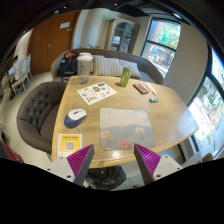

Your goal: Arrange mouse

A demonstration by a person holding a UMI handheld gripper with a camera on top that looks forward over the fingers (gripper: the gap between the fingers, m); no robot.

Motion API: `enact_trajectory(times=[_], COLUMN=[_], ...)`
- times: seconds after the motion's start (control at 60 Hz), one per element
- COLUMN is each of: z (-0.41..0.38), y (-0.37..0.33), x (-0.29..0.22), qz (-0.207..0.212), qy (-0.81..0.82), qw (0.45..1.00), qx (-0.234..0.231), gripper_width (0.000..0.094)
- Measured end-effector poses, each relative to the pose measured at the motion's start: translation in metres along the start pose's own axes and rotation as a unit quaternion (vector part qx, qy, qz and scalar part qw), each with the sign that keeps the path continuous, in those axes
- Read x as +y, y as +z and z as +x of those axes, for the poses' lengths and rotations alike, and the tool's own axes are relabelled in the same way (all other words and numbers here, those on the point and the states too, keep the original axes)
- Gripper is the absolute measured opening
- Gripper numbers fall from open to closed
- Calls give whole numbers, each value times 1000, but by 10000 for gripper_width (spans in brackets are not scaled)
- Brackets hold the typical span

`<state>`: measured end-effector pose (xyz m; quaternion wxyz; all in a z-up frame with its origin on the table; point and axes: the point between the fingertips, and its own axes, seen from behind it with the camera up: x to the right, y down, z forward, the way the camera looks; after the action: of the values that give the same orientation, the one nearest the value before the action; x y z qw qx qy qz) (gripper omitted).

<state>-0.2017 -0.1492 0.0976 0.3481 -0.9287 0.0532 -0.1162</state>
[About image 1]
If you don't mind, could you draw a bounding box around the grey tufted armchair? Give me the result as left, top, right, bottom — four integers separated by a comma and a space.
17, 82, 66, 154

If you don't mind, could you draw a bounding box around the striped cushion right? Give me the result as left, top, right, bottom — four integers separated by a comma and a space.
119, 60, 141, 79

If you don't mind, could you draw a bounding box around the yellow QR code card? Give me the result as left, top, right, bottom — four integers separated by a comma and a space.
57, 134, 82, 157

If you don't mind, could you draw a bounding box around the blue and white computer mouse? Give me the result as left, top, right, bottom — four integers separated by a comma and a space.
64, 109, 87, 128

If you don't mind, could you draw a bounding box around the brown wooden door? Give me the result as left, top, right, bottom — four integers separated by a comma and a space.
28, 10, 81, 76

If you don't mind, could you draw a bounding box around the clear shaker bottle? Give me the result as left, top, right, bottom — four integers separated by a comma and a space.
77, 52, 93, 84

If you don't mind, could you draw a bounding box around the striped cushion left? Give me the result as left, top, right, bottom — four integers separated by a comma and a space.
94, 55, 122, 77

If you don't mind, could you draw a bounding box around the white chair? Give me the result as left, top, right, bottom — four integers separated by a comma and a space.
11, 55, 32, 92

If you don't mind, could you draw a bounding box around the small teal eraser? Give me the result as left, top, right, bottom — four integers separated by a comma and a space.
149, 98, 159, 103

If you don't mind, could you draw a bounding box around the striped cushion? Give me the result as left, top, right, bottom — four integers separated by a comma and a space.
119, 60, 141, 79
94, 55, 122, 77

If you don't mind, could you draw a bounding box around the black rectangular case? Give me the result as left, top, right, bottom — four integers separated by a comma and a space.
133, 84, 148, 95

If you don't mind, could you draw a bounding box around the black and red backpack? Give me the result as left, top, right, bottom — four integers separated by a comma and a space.
57, 51, 79, 77

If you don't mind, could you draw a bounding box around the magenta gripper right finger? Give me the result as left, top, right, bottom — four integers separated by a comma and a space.
134, 144, 161, 185

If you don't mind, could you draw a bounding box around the glass door cabinet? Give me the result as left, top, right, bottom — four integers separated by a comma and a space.
105, 17, 139, 53

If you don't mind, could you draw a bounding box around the grey curved sofa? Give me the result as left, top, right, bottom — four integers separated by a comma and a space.
50, 47, 165, 86

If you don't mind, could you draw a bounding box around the white marker pen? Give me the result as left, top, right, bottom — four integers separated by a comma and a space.
145, 83, 156, 95

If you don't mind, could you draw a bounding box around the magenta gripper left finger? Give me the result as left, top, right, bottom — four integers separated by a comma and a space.
67, 144, 94, 186

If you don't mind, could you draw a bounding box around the white sticker sheet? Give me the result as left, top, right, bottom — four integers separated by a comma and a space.
77, 82, 116, 105

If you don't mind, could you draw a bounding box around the green drink can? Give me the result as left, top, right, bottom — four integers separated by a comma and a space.
120, 67, 132, 87

